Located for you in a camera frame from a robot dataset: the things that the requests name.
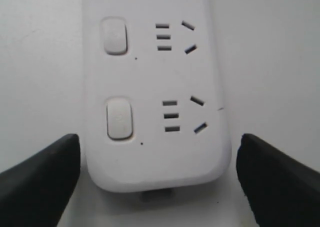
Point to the white five-outlet power strip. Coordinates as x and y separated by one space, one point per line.
154 111

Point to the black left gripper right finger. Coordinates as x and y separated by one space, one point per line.
281 191

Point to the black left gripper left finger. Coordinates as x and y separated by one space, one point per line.
36 192

